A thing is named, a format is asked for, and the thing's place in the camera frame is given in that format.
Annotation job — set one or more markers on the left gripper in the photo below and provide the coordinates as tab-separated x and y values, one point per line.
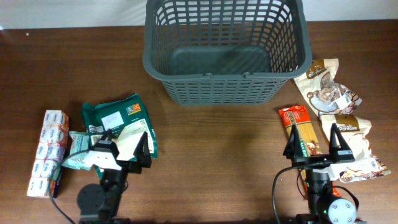
129	165

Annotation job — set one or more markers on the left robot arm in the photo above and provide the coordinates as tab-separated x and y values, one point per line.
99	203

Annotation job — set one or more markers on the beige nut bag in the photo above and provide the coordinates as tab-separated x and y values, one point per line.
322	93

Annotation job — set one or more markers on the green snack bag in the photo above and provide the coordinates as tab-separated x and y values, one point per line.
128	119

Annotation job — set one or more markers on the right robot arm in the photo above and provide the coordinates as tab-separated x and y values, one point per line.
323	205

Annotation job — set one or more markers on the teal wet wipes pack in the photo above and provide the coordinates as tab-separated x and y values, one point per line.
80	142

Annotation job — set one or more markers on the white tissue pack row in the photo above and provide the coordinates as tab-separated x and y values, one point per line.
45	176

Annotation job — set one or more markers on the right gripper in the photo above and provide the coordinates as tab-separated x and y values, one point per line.
318	158

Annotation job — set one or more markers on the grey plastic basket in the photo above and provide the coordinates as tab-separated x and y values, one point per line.
235	52

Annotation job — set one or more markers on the orange spaghetti packet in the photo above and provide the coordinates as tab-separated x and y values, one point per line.
298	115

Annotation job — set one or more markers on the beige flour bag lower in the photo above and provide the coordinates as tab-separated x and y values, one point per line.
354	130

